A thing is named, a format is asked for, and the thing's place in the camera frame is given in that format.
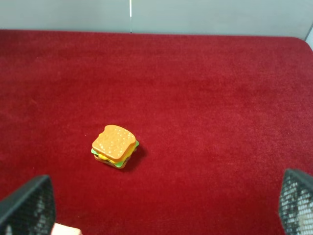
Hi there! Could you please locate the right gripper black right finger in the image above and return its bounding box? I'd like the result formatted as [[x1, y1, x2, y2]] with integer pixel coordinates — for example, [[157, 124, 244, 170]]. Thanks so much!
[[278, 169, 313, 235]]

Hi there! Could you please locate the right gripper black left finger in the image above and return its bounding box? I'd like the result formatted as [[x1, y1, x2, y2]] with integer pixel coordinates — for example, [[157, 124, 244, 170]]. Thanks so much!
[[0, 175, 56, 235]]

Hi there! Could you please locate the pink wafer block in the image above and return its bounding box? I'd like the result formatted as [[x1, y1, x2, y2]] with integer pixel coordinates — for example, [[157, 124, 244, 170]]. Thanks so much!
[[51, 223, 82, 235]]

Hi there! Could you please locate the toy sandwich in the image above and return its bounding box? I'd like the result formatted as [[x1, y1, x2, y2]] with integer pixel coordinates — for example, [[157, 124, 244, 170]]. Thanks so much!
[[91, 125, 139, 169]]

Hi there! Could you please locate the white vertical pole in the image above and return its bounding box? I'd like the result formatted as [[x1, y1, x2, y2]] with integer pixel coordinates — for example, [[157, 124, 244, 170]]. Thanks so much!
[[129, 0, 133, 33]]

